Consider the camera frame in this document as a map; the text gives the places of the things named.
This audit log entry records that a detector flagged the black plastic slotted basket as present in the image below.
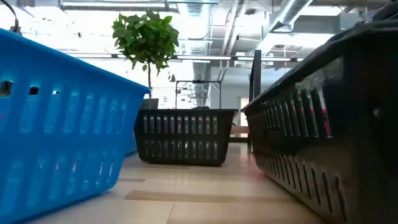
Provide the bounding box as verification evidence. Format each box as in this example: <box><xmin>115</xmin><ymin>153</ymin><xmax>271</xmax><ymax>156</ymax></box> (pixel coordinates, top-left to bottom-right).
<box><xmin>134</xmin><ymin>108</ymin><xmax>239</xmax><ymax>167</ymax></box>
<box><xmin>241</xmin><ymin>19</ymin><xmax>398</xmax><ymax>224</ymax></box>

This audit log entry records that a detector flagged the green leafy potted tree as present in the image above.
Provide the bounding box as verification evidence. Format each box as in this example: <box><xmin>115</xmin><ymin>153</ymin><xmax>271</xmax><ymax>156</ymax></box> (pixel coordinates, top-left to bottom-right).
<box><xmin>111</xmin><ymin>10</ymin><xmax>180</xmax><ymax>99</ymax></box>

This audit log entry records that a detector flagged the wooden shelf black metal frame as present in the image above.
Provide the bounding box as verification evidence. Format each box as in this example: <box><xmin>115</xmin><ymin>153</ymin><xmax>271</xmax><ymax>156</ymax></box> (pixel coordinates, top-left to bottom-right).
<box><xmin>230</xmin><ymin>49</ymin><xmax>262</xmax><ymax>153</ymax></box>

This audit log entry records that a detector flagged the black hanging cable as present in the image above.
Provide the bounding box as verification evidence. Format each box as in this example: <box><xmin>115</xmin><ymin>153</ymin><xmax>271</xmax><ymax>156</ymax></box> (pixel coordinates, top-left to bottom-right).
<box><xmin>0</xmin><ymin>0</ymin><xmax>22</xmax><ymax>34</ymax></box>

